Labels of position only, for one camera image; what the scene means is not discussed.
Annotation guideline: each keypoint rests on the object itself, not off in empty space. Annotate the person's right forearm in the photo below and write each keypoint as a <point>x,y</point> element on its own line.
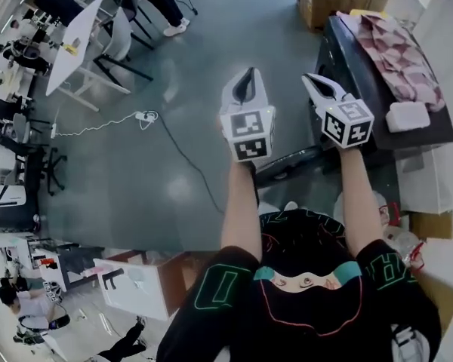
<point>358,202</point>

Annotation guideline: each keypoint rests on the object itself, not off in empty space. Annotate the clear plastic bag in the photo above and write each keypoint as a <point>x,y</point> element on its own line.
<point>402,240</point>

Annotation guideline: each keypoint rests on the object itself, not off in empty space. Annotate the white table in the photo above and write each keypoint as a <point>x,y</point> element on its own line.
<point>75,47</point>

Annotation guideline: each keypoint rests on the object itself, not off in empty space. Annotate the white chair with black legs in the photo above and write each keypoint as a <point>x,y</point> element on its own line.
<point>119,36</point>

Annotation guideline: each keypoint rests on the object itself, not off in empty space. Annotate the person's black printed t-shirt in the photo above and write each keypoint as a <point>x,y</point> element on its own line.
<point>306,338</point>

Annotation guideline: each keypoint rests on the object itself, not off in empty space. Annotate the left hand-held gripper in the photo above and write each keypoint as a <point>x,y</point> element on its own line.
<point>247,134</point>

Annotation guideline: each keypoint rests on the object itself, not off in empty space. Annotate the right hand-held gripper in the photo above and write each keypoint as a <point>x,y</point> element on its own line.
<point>347,124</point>

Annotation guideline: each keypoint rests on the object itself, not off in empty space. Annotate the person's left forearm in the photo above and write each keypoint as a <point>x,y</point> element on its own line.
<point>241,209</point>

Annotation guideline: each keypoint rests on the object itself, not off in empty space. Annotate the white and brown cabinet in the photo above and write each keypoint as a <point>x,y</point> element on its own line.
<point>136,289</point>

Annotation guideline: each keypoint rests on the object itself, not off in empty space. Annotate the black office chair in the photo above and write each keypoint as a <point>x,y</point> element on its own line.
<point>34,164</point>

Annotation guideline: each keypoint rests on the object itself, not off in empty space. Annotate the large cardboard box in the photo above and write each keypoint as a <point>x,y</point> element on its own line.
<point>324,2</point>

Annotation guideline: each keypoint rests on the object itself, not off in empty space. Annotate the pink checkered cloth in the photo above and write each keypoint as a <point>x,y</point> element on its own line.
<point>396,62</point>

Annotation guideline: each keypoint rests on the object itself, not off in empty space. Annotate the white power strip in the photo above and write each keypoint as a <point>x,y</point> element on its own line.
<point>143,116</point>

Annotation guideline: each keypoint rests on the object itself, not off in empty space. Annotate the yellow item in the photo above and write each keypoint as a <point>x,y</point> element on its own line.
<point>72,50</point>

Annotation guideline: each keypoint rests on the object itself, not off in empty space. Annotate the person's white shoe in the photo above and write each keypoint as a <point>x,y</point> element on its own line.
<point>290,206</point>

